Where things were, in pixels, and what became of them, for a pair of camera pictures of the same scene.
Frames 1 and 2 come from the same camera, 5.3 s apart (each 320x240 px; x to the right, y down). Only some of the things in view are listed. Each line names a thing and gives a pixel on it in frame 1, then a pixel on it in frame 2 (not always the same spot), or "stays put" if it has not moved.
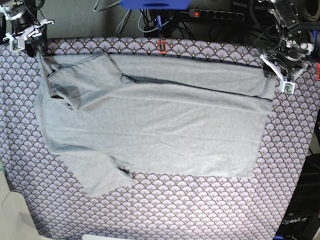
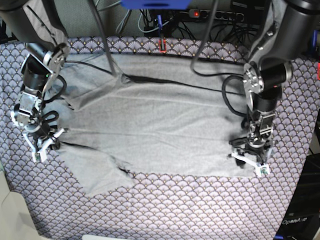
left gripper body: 23,35 to 39,139
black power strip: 210,14 stays put
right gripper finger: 266,69 to 240,163
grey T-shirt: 109,116 stays put
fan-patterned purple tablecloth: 152,207 stays put
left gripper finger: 44,45 to 55,146
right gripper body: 287,73 to 254,148
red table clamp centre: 161,44 stays put
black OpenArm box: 302,221 stays put
